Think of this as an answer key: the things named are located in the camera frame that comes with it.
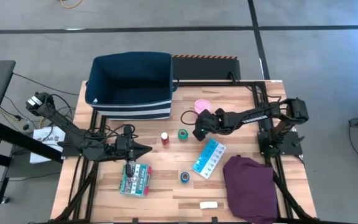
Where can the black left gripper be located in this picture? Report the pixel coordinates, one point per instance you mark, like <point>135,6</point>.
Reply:
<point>124,147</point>

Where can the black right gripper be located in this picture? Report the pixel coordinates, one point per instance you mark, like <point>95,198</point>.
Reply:
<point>208,119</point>

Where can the green tape roll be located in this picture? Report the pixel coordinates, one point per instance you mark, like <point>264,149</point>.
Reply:
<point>183,134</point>

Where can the blue white pill organizer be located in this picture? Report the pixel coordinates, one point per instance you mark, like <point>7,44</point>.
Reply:
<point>209,158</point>

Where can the red bottle white cap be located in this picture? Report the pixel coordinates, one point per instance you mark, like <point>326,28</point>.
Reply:
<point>165,139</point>

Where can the blue tape roll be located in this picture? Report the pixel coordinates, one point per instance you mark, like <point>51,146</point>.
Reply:
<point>185,177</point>

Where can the white eraser block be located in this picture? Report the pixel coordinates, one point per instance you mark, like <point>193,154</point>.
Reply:
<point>208,205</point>

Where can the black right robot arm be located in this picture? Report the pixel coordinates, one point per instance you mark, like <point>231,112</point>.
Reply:
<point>250,118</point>

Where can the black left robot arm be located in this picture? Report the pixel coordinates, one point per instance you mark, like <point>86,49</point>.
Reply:
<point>70,130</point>

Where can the navy white striped fabric bin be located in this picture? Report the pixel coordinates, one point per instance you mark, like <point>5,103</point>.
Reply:
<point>129,77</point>

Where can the green first aid kit box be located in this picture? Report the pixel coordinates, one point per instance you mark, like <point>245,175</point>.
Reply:
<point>135,183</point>

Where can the black mat hazard stripe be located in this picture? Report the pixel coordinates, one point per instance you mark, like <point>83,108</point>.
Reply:
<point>205,68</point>

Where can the purple cloth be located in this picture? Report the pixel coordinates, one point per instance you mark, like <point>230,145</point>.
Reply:
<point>250,189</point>

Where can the white printed paper sheet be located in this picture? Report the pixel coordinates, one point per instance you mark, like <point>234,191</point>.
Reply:
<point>47,141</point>

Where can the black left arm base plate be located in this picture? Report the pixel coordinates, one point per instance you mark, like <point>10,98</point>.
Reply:
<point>70,152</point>

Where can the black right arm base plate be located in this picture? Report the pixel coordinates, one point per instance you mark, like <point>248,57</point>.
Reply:
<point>292,144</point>

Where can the black desk leg frame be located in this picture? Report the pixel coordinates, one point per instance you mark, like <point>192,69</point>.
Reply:
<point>26,144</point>

